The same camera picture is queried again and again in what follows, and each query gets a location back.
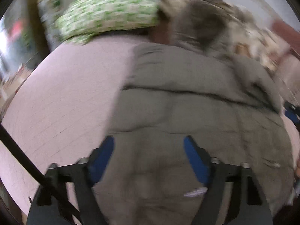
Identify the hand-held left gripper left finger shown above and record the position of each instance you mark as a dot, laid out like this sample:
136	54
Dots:
104	159

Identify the white green printed pillow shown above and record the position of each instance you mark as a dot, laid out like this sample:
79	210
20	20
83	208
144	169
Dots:
48	9

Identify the floral cloth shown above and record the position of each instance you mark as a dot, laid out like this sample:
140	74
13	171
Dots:
11	84

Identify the green checked pillow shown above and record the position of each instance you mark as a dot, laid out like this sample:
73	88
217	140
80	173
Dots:
107	14

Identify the cream leaf print blanket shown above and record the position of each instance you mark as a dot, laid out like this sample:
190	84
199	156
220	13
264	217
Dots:
253	35

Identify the pink quilted bed sheet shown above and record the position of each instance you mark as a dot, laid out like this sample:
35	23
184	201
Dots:
70	98

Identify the wooden bed post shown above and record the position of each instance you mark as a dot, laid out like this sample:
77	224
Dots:
38	16

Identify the maroon chair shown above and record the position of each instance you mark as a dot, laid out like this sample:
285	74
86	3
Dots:
284	31

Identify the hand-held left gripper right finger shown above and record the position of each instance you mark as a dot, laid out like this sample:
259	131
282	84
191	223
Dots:
193	158

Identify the grey padded jacket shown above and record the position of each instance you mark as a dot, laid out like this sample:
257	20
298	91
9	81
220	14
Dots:
178	112

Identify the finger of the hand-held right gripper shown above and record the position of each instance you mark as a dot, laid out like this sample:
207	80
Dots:
291	115

